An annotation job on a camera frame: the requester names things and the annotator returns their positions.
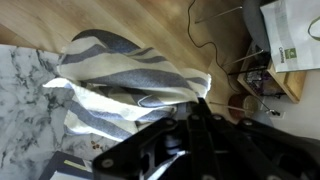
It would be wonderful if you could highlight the black floor cable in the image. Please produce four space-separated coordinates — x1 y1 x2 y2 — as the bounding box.
186 0 242 95

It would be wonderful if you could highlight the grey striped white towel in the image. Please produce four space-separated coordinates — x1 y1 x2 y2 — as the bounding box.
42 28 213 180

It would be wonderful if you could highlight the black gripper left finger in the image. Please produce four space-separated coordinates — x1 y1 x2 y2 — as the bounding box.
92 97 203 180

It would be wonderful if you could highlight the white wall outlet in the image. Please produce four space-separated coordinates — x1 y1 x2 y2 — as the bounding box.
267 109 286 120

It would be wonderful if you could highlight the wooden crate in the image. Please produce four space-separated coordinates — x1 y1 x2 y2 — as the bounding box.
236 42 307 105

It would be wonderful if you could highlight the white paper shopping bag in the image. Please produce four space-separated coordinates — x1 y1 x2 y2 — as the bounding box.
259 0 320 74

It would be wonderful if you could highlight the round marble table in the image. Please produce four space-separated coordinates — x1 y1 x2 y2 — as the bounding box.
194 0 278 116

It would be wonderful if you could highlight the blue cardboard box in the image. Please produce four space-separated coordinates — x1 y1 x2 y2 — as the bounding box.
37 150 95 180

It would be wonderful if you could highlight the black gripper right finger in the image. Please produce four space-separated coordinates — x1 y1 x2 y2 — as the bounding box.
199 97 320 180

